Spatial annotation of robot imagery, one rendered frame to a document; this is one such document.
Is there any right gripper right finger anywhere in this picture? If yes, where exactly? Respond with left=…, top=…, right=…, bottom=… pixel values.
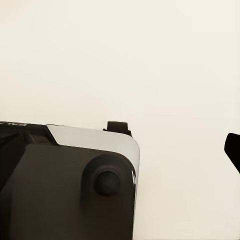
left=224, top=133, right=240, bottom=173

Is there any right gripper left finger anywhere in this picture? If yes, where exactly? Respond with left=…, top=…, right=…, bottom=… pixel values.
left=0, top=133, right=26, bottom=193

